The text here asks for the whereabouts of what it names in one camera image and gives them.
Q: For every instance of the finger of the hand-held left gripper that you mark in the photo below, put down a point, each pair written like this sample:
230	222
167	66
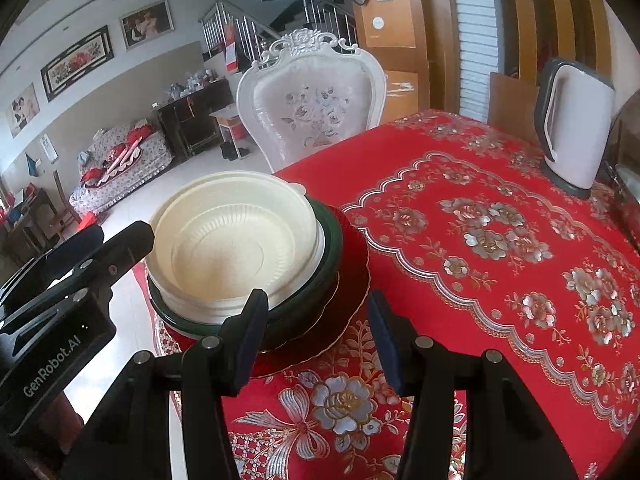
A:
70	250
125	247

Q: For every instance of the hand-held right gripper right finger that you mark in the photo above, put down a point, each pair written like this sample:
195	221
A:
387	340

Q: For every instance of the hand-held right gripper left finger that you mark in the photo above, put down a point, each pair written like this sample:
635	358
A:
250	330

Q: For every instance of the dark green bowl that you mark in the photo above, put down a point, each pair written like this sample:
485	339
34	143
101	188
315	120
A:
300	310

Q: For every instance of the large red glass plate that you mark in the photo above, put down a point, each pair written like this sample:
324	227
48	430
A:
350	280

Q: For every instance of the cream plastic bowl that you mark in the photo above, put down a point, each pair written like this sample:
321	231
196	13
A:
225	240

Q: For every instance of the large white bowl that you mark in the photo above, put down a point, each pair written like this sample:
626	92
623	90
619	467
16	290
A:
322	245

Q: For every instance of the wooden side table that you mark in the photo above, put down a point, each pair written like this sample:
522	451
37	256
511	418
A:
30	220

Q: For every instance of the floral sofa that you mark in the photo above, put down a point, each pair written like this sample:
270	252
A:
130	160

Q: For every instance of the red floral tablecloth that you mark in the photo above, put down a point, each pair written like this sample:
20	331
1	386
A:
500	285

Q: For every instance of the dark wooden cabinet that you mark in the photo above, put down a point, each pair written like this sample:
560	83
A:
195	120

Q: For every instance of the small white desk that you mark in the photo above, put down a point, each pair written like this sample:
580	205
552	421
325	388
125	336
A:
227	122

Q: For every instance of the framed floral painting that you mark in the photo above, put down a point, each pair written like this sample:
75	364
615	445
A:
77	62

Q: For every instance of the red standing banner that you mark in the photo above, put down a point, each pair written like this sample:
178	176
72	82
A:
230	50

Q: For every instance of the white ornate floral chair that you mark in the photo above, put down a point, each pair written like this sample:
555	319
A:
310	110

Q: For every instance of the small cardboard box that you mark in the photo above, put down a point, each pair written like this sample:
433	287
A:
402	97

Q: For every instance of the metal stair railing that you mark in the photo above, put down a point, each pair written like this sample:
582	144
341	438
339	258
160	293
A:
250	30

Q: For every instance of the leaning wooden board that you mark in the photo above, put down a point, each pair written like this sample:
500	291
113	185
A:
512	105

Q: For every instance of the white electric kettle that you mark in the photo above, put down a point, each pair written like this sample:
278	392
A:
575	130

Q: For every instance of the stainless steel pan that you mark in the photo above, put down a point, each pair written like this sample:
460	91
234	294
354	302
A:
625	185

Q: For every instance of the white slatted shutter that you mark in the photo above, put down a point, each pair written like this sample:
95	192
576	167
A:
472	35

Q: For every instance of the large cardboard box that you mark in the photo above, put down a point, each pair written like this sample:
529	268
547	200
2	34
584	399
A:
387	20

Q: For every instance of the white wall calendar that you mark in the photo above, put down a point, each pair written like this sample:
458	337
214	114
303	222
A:
50	148

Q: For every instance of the unframed wall photo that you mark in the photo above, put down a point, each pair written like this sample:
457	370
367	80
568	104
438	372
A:
24	110

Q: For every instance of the framed wall photo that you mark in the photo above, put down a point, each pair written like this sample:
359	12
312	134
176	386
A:
147	25

